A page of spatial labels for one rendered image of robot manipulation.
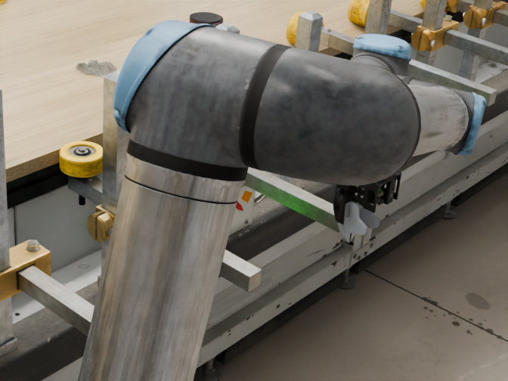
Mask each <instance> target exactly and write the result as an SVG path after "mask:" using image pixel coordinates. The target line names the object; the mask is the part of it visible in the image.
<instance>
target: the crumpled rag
mask: <svg viewBox="0 0 508 381"><path fill-rule="evenodd" d="M76 69H78V70H79V71H80V70H81V71H82V72H83V73H85V74H96V75H97V76H98V77H105V76H106V75H108V74H109V73H112V72H113V71H114V70H118V69H117V68H116V67H115V66H114V65H113V63H112V62H109V61H104V62H102V63H101V62H100V63H98V61H97V60H92V59H91V60H90V61H89V62H88V63H85V62H84V63H78V64H77V65H76Z"/></svg>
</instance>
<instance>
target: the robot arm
mask: <svg viewBox="0 0 508 381"><path fill-rule="evenodd" d="M353 49H354V54H353V58H352V59H351V60H346V59H343V58H339V57H334V56H330V55H327V54H321V53H317V52H314V51H308V50H305V49H301V48H295V47H294V48H293V47H290V46H286V45H282V44H278V43H275V42H269V41H266V40H263V39H257V38H254V37H251V36H245V35H241V34H238V33H233V32H229V31H226V30H223V29H217V28H215V27H214V26H212V25H209V24H207V23H199V24H195V23H188V22H184V21H180V20H167V21H163V22H161V23H158V24H157V25H155V26H153V27H151V28H150V29H149V30H148V31H146V33H145V34H144V35H143V36H142V37H141V38H140V39H139V40H138V41H137V42H136V43H135V45H134V46H133V48H132V49H131V51H130V52H129V54H128V56H127V58H126V59H125V62H124V64H123V65H122V69H121V70H120V73H119V76H118V79H117V82H116V87H115V91H114V95H113V108H114V109H115V111H114V113H113V115H114V118H115V120H116V123H117V125H118V126H119V127H120V128H121V129H122V130H123V131H124V132H125V133H127V134H130V139H129V145H128V148H127V152H126V156H127V159H128V162H127V165H126V169H125V175H124V179H123V182H122V188H121V192H120V195H119V202H118V205H117V209H116V214H115V219H114V222H113V228H112V231H111V235H110V242H109V245H108V248H107V254H106V258H105V262H104V268H103V271H102V275H101V281H100V285H99V288H98V294H97V298H96V302H95V305H94V311H93V315H92V319H91V324H90V328H89V332H88V338H87V341H86V345H85V351H84V355H83V358H82V364H81V368H80V371H79V378H78V381H194V375H195V372H196V368H197V362H198V359H199V356H200V350H201V347H202V344H203V338H204V335H205V332H206V326H207V323H208V319H209V313H210V310H211V307H212V301H213V298H214V295H215V289H216V286H217V283H218V276H219V273H220V270H221V264H222V261H223V258H224V254H225V249H226V246H227V242H228V237H229V233H230V229H231V224H232V221H233V217H234V212H235V209H236V205H237V200H238V197H239V193H240V187H241V186H242V185H243V184H244V183H245V180H246V175H247V172H248V168H249V167H250V168H253V169H258V170H261V171H266V172H271V173H274V174H278V175H283V176H286V177H290V178H298V179H302V180H307V181H315V182H320V183H325V184H336V192H335V197H334V200H333V211H334V215H335V220H336V221H337V224H338V227H339V230H340V233H341V235H342V237H343V238H344V240H345V241H346V242H347V243H349V242H351V241H352V238H353V236H354V235H355V234H359V235H366V234H367V233H368V228H378V227H379V223H380V221H379V218H378V217H377V216H376V215H375V214H374V213H375V211H376V205H377V204H379V205H380V204H382V203H385V204H386V205H388V204H389V203H391V202H392V201H393V199H395V200H397V199H398V191H399V186H400V181H401V172H399V171H400V170H401V169H402V168H403V167H404V166H405V165H406V164H407V163H408V161H409V160H410V158H411V157H412V156H417V155H420V154H423V153H428V152H432V151H440V150H445V151H448V152H451V153H453V154H454V155H463V156H469V155H470V154H471V153H472V152H473V149H474V146H475V142H476V139H477V136H478V133H479V129H480V125H481V123H482V117H483V115H484V111H485V105H486V100H485V98H484V97H482V96H481V95H477V94H476V93H474V92H472V91H470V92H467V91H461V90H457V89H454V88H449V87H445V86H442V85H436V84H432V83H429V82H424V81H420V80H417V79H412V78H408V77H407V73H408V68H409V63H410V61H411V57H410V53H411V47H410V45H409V44H408V43H407V42H406V41H404V40H402V39H399V38H396V37H393V36H387V35H380V34H364V35H361V36H359V37H357V38H356V40H355V44H354V45H353ZM396 180H398V183H397V187H396V192H395V182H396ZM349 197H350V199H349Z"/></svg>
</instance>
